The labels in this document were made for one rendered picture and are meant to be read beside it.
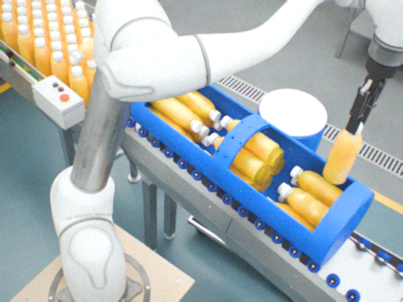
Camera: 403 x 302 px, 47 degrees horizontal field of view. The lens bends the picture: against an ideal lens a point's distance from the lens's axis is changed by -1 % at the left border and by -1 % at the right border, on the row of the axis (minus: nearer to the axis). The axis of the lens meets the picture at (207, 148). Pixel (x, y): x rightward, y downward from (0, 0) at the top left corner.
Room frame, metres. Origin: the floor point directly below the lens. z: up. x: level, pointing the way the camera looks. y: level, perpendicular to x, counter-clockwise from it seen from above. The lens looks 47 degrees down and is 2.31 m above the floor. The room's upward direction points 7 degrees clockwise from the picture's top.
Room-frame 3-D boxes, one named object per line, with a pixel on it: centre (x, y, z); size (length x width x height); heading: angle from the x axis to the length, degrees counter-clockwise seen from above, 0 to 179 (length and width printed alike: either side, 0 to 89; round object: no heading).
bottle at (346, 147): (0.93, -0.39, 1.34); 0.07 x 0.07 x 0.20
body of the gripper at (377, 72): (0.93, -0.39, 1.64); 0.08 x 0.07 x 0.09; 142
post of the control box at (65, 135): (1.32, 0.59, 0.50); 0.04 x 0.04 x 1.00; 52
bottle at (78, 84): (1.45, 0.55, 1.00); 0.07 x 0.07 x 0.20
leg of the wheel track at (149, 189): (1.33, 0.24, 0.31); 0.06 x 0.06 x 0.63; 52
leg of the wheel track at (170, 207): (1.44, 0.16, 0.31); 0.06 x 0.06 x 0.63; 52
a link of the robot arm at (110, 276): (0.60, 0.26, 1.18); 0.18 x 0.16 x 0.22; 26
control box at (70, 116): (1.32, 0.59, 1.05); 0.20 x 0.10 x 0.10; 52
